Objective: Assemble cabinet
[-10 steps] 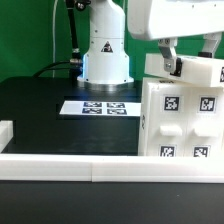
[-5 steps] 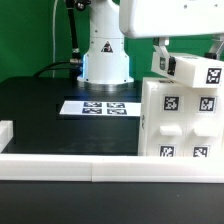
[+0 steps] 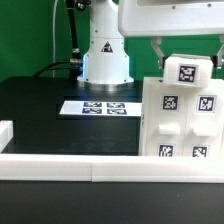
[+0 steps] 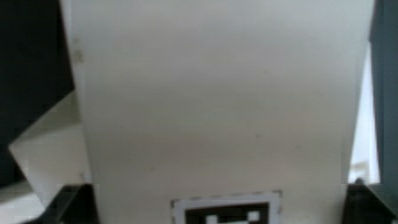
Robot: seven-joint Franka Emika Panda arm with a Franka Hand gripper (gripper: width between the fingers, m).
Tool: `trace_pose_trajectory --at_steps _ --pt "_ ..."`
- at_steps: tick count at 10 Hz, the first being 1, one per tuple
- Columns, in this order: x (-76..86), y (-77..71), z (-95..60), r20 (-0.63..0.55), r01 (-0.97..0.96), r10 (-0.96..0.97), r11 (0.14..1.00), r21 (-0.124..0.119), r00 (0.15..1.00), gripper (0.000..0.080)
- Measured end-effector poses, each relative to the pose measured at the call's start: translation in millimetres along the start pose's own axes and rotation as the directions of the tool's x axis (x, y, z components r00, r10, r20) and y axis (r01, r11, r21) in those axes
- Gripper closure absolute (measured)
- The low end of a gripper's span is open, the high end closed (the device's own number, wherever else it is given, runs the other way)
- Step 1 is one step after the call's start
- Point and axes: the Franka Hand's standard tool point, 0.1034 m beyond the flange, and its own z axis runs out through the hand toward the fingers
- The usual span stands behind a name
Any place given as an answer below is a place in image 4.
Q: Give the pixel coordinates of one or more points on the white cabinet body box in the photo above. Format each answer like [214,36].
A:
[51,146]

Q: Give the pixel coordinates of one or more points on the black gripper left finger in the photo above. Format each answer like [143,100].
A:
[72,208]

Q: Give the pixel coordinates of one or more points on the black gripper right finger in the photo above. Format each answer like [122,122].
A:
[371,205]

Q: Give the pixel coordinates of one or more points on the white cabinet top block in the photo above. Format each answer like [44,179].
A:
[216,22]

